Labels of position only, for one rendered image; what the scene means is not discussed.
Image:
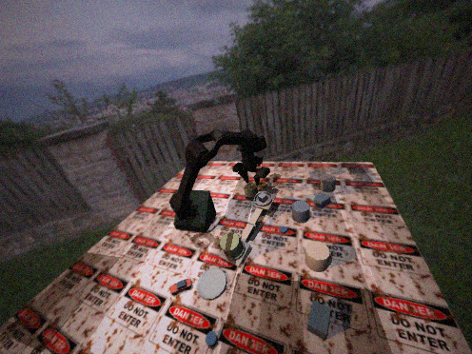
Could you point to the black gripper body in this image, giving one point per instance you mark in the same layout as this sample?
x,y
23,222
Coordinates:
x,y
249,165

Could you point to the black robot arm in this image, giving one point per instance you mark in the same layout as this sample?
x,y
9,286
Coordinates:
x,y
197,156

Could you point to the beige cylinder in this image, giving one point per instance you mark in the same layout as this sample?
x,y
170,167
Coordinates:
x,y
317,256

